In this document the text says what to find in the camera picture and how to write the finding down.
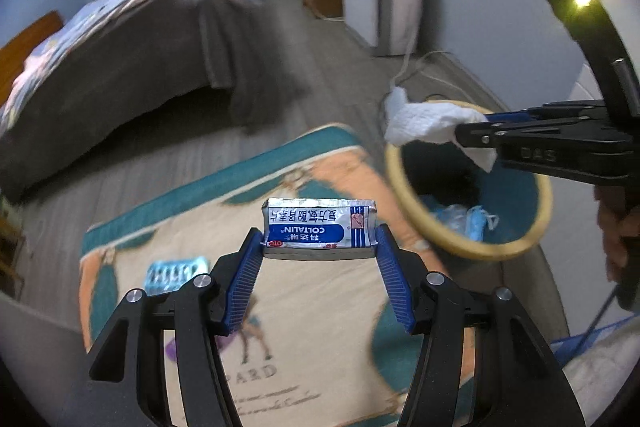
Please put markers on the white tissue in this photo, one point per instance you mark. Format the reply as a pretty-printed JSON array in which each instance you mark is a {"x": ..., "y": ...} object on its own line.
[{"x": 420, "y": 122}]

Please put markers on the clear plastic bag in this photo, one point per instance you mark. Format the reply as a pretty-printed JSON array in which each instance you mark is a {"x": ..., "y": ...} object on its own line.
[{"x": 450, "y": 214}]

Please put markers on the grey white cloth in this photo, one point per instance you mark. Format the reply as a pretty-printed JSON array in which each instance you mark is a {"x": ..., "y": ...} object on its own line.
[{"x": 600, "y": 372}]

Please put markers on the teal bin with yellow rim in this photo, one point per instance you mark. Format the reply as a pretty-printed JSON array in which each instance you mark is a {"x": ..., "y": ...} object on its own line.
[{"x": 475, "y": 252}]

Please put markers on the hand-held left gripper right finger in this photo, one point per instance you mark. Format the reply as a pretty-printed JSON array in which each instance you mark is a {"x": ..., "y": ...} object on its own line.
[{"x": 395, "y": 287}]

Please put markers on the person's right hand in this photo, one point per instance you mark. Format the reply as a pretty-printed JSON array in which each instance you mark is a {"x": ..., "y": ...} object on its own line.
[{"x": 611, "y": 232}]

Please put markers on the blue and white medicine box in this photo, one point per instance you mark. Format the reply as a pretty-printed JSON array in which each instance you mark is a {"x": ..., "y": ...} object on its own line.
[{"x": 320, "y": 227}]

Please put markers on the blue face mask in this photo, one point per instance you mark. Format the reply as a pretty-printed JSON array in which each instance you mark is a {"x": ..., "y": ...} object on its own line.
[{"x": 477, "y": 224}]

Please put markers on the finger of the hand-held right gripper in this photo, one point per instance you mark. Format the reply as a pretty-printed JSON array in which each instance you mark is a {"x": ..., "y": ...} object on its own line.
[
  {"x": 505, "y": 116},
  {"x": 540, "y": 154}
]

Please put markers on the teal and beige patterned rug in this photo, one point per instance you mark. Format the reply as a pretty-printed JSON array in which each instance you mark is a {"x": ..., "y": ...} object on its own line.
[{"x": 310, "y": 302}]

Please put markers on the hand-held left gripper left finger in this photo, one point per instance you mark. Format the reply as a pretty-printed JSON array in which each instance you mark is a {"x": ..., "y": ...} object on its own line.
[{"x": 240, "y": 287}]

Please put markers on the bed with grey cover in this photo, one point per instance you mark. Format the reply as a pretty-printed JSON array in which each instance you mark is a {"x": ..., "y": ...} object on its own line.
[{"x": 125, "y": 82}]

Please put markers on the blue blister pill pack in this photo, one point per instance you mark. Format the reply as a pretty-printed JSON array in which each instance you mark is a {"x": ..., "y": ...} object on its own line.
[{"x": 175, "y": 274}]

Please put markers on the wooden headboard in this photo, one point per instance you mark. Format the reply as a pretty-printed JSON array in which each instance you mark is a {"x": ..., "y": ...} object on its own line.
[{"x": 25, "y": 52}]

